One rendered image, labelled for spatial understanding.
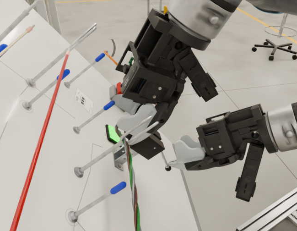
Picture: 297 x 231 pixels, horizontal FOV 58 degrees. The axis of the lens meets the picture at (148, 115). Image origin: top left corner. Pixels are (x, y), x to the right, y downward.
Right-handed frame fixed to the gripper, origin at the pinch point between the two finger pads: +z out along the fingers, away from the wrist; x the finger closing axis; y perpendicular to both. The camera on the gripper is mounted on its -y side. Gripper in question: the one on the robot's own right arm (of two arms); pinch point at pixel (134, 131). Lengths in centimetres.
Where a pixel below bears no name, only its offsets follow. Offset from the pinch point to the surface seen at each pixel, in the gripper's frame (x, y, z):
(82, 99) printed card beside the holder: -11.4, 7.2, 4.4
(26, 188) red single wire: 20.1, 18.2, -10.2
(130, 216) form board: 11.3, -1.0, 8.2
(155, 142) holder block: 2.1, -3.7, -0.4
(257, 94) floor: -154, -205, 47
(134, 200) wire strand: 17.3, 6.6, -5.4
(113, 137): -4.4, 0.5, 6.5
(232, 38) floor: -307, -260, 39
